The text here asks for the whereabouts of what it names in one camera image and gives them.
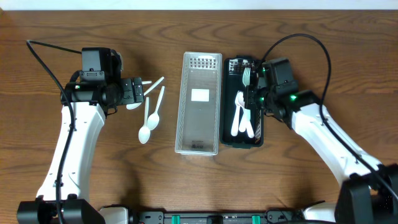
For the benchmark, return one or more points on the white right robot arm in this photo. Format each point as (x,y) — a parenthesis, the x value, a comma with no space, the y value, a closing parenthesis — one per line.
(303,112)

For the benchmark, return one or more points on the white plastic fork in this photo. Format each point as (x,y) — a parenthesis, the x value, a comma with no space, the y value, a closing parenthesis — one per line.
(235,124)

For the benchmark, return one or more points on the dark green plastic basket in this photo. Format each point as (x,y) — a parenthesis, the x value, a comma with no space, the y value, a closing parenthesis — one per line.
(232,83)

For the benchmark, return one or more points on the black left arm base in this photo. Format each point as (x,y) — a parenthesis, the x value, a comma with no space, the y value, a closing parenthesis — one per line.
(43,212)

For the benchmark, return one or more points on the clear plastic basket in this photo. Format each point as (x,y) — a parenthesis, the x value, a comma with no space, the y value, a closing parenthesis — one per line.
(198,121)

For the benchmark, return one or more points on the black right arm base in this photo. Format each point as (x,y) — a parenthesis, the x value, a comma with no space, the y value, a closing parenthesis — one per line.
(361,200)

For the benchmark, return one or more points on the white spoon nearest gripper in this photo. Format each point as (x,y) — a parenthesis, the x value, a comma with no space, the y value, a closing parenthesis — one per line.
(146,82)

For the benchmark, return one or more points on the white spoon lower left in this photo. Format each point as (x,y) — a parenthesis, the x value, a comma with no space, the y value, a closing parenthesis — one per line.
(144,132)

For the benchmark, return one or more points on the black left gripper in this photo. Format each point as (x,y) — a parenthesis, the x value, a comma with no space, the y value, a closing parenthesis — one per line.
(137,91)

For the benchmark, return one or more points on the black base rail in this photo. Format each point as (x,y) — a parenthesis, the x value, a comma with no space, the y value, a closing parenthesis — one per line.
(124,214)

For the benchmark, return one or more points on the pink plastic fork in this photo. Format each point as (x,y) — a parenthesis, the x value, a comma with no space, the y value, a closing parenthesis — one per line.
(249,128)

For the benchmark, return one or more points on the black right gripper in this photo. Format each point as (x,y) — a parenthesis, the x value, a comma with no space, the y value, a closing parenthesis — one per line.
(251,90)

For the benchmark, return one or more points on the white fork in basket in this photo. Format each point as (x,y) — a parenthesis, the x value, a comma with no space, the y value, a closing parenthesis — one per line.
(244,120)

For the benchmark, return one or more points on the white spoon long diagonal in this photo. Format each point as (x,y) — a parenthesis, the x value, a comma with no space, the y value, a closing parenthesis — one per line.
(135,105)

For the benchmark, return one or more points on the mint green plastic fork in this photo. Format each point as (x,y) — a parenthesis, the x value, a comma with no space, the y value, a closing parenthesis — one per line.
(246,76)

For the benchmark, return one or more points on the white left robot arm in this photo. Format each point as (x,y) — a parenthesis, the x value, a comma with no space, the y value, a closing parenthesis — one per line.
(89,120)

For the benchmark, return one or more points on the white spoon lower right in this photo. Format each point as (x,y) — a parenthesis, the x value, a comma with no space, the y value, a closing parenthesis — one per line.
(154,118)

